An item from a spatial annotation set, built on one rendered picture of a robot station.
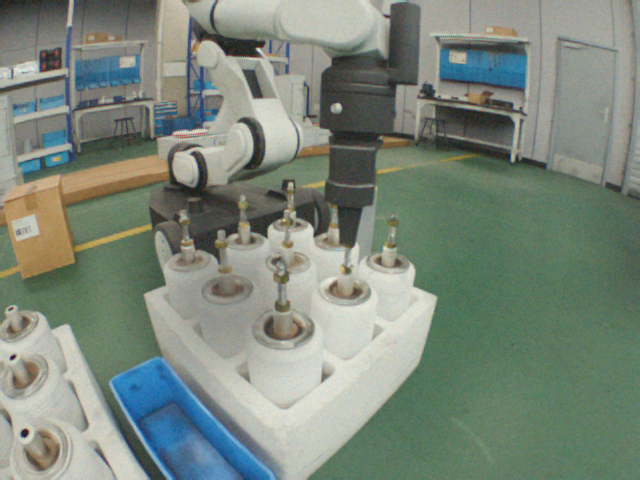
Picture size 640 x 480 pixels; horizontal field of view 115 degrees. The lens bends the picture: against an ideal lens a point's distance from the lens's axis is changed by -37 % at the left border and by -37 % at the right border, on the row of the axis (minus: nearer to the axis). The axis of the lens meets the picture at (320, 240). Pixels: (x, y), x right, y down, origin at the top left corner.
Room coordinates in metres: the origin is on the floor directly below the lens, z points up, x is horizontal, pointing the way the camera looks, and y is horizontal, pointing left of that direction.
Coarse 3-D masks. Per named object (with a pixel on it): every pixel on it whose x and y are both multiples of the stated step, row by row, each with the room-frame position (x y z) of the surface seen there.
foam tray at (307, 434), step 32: (160, 288) 0.47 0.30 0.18; (416, 288) 0.51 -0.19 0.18; (160, 320) 0.40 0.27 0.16; (192, 320) 0.38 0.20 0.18; (384, 320) 0.41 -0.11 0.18; (416, 320) 0.42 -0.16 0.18; (192, 352) 0.31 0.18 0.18; (384, 352) 0.34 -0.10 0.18; (416, 352) 0.45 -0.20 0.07; (192, 384) 0.35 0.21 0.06; (224, 384) 0.26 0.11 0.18; (320, 384) 0.28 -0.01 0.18; (352, 384) 0.28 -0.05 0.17; (384, 384) 0.36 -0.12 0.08; (224, 416) 0.28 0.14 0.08; (256, 416) 0.22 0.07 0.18; (288, 416) 0.22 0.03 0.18; (320, 416) 0.24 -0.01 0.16; (352, 416) 0.29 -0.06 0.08; (256, 448) 0.23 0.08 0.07; (288, 448) 0.19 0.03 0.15; (320, 448) 0.24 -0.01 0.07
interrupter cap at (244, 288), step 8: (208, 280) 0.39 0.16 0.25; (216, 280) 0.39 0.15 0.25; (240, 280) 0.40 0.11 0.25; (248, 280) 0.40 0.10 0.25; (208, 288) 0.37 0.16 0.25; (216, 288) 0.38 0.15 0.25; (240, 288) 0.38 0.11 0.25; (248, 288) 0.38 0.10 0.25; (208, 296) 0.35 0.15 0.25; (216, 296) 0.35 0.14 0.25; (224, 296) 0.36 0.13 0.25; (232, 296) 0.36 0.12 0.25; (240, 296) 0.36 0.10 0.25; (248, 296) 0.36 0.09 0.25; (216, 304) 0.34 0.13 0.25; (224, 304) 0.34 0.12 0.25
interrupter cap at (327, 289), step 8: (328, 280) 0.41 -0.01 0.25; (336, 280) 0.41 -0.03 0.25; (360, 280) 0.41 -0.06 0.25; (320, 288) 0.38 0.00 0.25; (328, 288) 0.39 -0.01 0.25; (336, 288) 0.39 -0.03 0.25; (360, 288) 0.39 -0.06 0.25; (368, 288) 0.39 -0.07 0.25; (328, 296) 0.37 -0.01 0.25; (336, 296) 0.37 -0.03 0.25; (344, 296) 0.37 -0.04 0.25; (352, 296) 0.37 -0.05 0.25; (360, 296) 0.37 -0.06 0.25; (368, 296) 0.37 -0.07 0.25; (336, 304) 0.35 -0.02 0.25; (344, 304) 0.35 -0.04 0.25; (352, 304) 0.35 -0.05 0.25
